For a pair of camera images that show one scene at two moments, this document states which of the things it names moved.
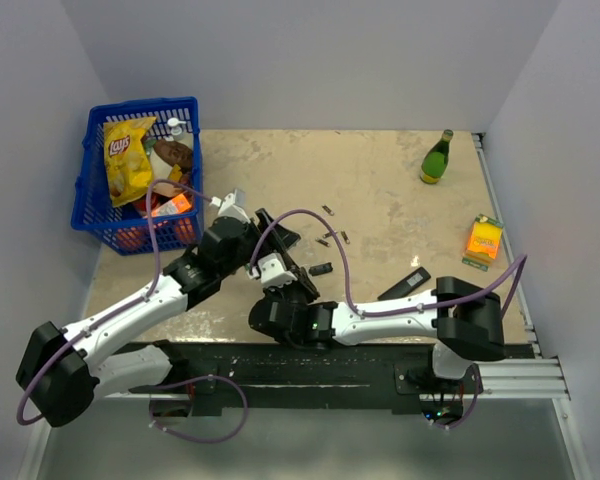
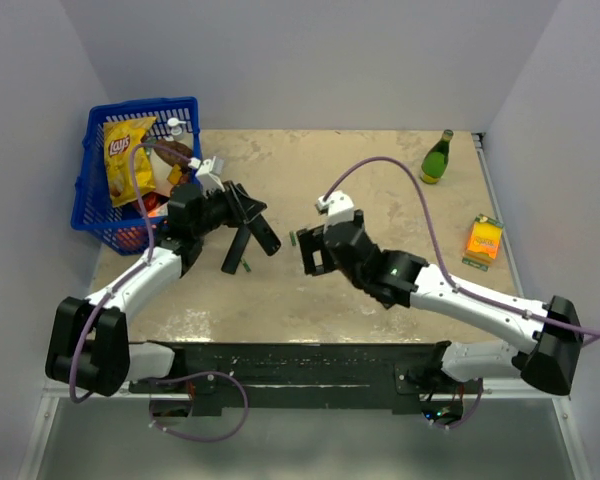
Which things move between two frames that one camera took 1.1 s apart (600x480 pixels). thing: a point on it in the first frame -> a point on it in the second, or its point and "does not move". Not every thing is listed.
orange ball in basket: (130, 237) does not move
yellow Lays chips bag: (128, 160) does not move
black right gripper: (303, 282) -> (310, 241)
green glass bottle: (435, 161) does not move
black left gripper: (277, 240) -> (242, 208)
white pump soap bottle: (176, 131) does not move
